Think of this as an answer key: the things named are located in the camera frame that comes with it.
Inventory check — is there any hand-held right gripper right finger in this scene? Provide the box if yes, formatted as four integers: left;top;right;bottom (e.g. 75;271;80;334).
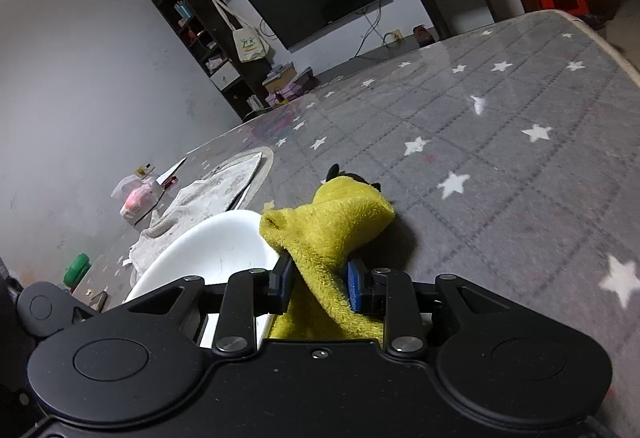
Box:
346;257;516;355

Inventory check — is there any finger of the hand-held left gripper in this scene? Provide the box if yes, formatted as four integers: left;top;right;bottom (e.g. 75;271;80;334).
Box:
62;301;99;335

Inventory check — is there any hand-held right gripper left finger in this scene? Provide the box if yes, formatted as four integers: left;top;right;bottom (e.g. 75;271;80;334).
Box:
122;252;296;358

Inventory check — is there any yellow microfibre cloth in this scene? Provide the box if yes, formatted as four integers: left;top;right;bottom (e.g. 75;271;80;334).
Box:
260;163;431;349

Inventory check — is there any white bowl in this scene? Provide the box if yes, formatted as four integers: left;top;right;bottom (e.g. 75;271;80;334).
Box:
124;211;281;354

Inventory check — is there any white patterned towel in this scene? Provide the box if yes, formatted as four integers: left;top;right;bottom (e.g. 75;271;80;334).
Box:
129;152;263;271

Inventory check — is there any pink tissue packet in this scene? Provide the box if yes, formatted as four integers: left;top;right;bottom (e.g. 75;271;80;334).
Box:
111;174;166;225

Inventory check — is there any white paper sheet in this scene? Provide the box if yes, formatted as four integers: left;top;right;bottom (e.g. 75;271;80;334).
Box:
155;157;187;184

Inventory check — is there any large purple box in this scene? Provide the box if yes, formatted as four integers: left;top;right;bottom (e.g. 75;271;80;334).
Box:
265;86;303;105

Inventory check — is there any dark open shelf unit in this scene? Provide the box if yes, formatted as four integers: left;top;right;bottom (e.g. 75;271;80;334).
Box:
147;0;266;119

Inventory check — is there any cardboard box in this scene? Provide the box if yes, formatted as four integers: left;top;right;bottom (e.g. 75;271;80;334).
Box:
262;63;297;92

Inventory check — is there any dark low television bench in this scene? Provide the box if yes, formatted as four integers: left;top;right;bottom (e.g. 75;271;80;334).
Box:
240;38;446;121

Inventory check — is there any grey star-print table cloth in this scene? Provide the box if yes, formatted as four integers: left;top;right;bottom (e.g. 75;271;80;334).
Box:
65;8;640;438

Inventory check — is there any cream tote bag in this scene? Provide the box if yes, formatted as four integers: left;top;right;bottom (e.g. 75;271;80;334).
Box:
210;0;271;64

